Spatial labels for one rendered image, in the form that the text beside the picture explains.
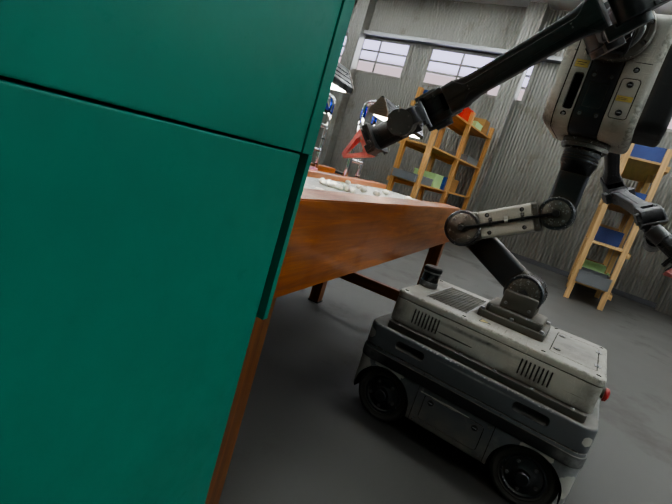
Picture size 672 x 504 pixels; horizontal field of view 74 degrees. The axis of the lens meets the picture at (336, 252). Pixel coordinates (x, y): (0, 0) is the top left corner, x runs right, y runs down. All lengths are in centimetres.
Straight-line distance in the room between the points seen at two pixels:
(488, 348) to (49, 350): 127
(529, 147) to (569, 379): 736
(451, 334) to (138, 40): 131
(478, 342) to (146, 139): 126
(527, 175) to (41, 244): 838
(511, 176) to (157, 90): 833
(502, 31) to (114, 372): 908
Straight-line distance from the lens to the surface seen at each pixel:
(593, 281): 607
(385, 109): 185
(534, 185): 856
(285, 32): 56
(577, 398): 151
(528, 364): 150
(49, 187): 39
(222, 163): 51
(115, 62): 40
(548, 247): 849
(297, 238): 79
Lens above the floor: 86
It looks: 12 degrees down
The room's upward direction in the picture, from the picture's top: 17 degrees clockwise
